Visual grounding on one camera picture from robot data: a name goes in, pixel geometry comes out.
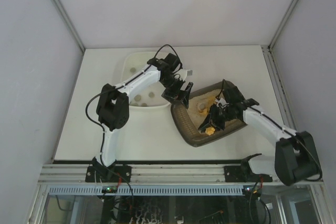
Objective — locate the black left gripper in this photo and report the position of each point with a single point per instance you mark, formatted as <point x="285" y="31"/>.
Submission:
<point x="175" y="87"/>

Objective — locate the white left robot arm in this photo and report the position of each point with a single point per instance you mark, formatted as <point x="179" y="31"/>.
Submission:
<point x="114" y="101"/>

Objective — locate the yellow litter scoop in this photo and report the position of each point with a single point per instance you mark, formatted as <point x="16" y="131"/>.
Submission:
<point x="213" y="121"/>

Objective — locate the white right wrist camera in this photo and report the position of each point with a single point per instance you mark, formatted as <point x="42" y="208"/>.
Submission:
<point x="221" y="102"/>

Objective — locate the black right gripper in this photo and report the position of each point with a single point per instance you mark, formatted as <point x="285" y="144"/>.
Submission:
<point x="219" y="112"/>

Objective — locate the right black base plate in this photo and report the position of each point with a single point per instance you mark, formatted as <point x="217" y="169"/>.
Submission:
<point x="243" y="173"/>

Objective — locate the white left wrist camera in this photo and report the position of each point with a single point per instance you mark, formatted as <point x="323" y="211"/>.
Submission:
<point x="184" y="73"/>

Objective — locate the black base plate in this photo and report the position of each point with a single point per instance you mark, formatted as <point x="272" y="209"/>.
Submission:
<point x="243" y="173"/>
<point x="109" y="172"/>

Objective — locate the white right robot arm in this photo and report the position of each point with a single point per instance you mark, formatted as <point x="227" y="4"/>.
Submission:
<point x="295" y="157"/>

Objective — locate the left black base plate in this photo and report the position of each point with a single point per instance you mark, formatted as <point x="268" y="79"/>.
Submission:
<point x="109" y="172"/>

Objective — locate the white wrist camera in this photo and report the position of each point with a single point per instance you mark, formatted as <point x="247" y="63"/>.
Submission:
<point x="221" y="102"/>
<point x="184" y="73"/>

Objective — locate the white plastic tray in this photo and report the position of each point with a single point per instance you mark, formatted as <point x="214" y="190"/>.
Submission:
<point x="143" y="81"/>

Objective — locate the brown litter box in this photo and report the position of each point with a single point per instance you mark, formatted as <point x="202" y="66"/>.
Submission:
<point x="193" y="123"/>

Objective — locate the aluminium rail frame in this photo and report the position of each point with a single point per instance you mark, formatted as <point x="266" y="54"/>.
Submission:
<point x="150" y="180"/>

